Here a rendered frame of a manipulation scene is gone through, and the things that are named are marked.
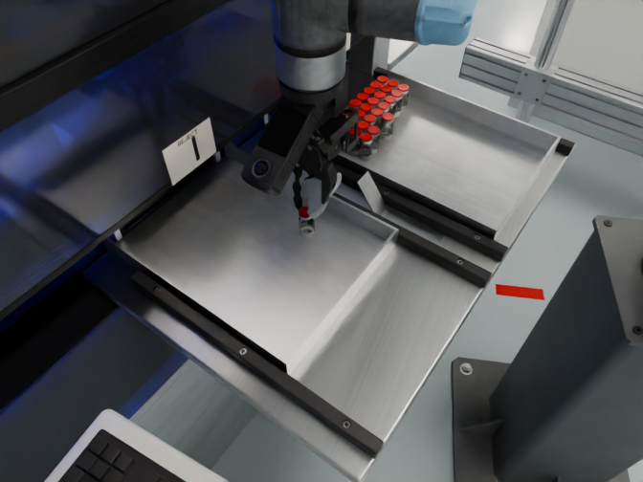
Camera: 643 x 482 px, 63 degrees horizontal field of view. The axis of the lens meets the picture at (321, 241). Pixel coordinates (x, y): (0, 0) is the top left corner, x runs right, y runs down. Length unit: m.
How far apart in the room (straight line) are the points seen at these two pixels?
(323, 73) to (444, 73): 2.27
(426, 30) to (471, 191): 0.42
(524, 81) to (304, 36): 1.42
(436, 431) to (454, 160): 0.90
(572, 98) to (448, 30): 1.38
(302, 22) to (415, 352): 0.41
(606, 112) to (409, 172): 1.07
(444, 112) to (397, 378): 0.55
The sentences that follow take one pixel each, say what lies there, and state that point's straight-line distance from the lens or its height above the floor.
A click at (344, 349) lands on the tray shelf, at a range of 0.68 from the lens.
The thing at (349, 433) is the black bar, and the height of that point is 0.90.
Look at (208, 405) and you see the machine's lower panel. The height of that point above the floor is 0.38.
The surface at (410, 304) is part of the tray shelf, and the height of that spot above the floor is 0.88.
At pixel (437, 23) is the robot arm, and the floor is 1.25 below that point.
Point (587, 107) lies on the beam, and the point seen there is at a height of 0.48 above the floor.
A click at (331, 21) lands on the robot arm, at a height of 1.24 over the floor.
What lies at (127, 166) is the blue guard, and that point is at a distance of 0.67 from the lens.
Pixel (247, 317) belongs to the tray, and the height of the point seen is 0.88.
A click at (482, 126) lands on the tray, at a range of 1.02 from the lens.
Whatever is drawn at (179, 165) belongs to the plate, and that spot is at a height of 1.01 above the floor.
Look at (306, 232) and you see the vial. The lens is 0.74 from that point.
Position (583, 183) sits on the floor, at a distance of 2.38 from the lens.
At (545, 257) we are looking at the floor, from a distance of 2.04.
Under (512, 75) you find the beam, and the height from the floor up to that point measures 0.51.
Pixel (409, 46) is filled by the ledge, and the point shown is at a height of 0.88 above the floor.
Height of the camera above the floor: 1.48
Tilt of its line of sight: 51 degrees down
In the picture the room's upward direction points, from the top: straight up
